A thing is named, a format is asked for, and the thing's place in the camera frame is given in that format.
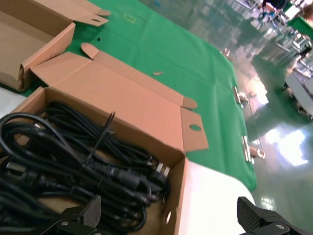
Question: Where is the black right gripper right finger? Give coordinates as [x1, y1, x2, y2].
[237, 196, 313, 235]

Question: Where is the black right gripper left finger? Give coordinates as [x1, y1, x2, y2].
[39, 195, 102, 235]

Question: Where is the black power cable bundle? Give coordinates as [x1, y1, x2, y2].
[36, 101, 154, 167]
[0, 111, 172, 194]
[0, 176, 157, 235]

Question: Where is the open brown cardboard mailer box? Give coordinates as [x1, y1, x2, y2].
[0, 43, 210, 235]
[0, 0, 111, 93]

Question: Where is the grey metal cart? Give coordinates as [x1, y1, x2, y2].
[283, 66, 313, 117]

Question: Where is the green table cloth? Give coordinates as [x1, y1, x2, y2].
[0, 0, 258, 196]

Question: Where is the green covered work table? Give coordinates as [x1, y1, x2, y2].
[287, 4, 313, 37]

